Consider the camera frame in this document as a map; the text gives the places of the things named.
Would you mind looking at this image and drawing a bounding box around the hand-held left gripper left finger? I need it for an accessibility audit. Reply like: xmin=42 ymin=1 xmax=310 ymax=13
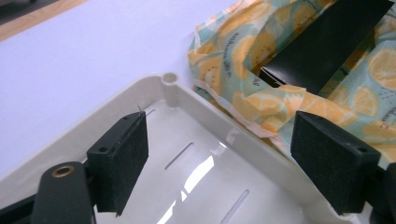
xmin=86 ymin=110 xmax=149 ymax=217

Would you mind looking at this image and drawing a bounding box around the lemon print green cloth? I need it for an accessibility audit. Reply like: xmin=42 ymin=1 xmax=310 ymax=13
xmin=187 ymin=0 xmax=396 ymax=171

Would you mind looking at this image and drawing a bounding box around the white plastic basket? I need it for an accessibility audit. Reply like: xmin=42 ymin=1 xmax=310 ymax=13
xmin=0 ymin=72 xmax=375 ymax=224

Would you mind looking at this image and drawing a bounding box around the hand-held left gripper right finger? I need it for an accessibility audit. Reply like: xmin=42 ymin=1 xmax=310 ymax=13
xmin=290 ymin=110 xmax=382 ymax=217

